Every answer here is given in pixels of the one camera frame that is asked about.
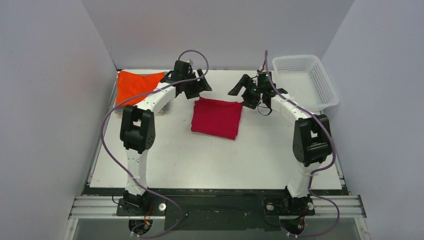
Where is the red t shirt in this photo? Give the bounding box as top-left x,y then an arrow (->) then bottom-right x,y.
191,97 -> 243,140

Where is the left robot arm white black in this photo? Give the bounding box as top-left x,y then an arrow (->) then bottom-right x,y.
118,60 -> 212,216

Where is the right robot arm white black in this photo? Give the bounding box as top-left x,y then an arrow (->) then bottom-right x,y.
228,72 -> 333,216

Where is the white plastic basket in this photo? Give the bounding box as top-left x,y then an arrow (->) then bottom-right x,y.
272,54 -> 339,112

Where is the orange folded t shirt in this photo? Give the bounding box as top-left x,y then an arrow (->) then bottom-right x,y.
115,70 -> 166,108

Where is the beige folded t shirt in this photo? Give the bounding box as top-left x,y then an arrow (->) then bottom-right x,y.
113,107 -> 166,116

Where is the grey blue folded t shirt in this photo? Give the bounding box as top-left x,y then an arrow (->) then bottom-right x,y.
114,71 -> 173,114

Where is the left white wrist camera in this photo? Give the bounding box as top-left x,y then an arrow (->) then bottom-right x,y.
187,58 -> 194,67

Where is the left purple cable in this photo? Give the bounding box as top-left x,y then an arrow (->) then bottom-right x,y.
99,49 -> 210,239

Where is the purple cable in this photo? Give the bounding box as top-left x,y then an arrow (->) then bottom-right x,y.
99,49 -> 210,239
263,50 -> 341,239

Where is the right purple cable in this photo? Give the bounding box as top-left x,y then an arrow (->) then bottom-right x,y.
263,50 -> 341,239

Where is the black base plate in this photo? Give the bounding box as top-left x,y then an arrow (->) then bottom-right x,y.
112,189 -> 315,236

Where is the aluminium rail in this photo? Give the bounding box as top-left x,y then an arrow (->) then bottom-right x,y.
69,195 -> 366,219

